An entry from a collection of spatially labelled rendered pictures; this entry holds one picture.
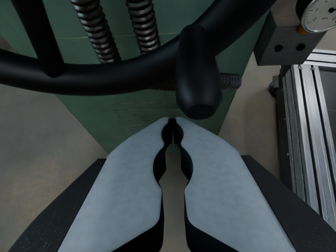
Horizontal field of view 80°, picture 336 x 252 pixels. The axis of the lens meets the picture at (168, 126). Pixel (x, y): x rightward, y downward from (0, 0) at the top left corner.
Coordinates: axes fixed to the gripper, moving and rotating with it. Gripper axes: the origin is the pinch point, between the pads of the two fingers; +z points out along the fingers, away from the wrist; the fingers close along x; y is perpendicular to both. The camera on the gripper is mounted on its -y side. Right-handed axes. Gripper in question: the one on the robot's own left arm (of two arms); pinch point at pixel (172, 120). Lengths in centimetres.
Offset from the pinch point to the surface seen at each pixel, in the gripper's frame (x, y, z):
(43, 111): -64, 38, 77
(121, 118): -15.2, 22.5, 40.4
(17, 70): -12.1, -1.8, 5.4
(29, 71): -11.3, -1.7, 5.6
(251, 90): 39, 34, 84
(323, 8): 18.2, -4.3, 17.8
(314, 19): 18.0, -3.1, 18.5
